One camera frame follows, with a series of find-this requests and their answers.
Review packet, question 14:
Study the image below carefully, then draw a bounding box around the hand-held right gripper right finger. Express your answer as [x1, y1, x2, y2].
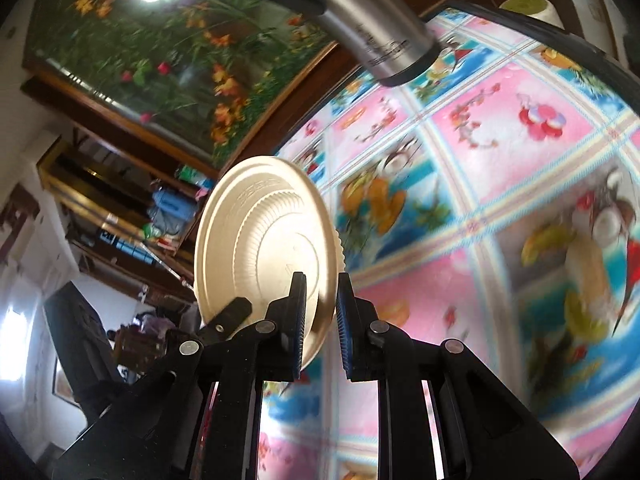
[336, 274, 581, 480]

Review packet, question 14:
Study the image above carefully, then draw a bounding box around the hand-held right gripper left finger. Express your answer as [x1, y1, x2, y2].
[52, 271, 307, 480]

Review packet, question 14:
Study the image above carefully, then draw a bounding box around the beige ribbed plastic bowl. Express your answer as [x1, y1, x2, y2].
[193, 155, 346, 371]

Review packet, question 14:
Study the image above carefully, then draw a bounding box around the grey blue thermos flask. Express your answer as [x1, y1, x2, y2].
[147, 212, 188, 236]

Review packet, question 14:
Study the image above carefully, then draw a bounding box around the green packet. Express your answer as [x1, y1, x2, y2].
[177, 165, 213, 188]

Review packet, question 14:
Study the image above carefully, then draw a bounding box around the flower display glass panel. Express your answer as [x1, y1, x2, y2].
[22, 0, 451, 166]

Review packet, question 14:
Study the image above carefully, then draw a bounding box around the stainless steel thermos jug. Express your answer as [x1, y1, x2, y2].
[240, 0, 441, 87]

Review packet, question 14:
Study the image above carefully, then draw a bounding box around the white stool with green top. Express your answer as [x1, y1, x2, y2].
[499, 0, 566, 28]

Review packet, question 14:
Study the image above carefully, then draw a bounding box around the framed wall picture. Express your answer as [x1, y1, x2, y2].
[52, 357, 81, 403]

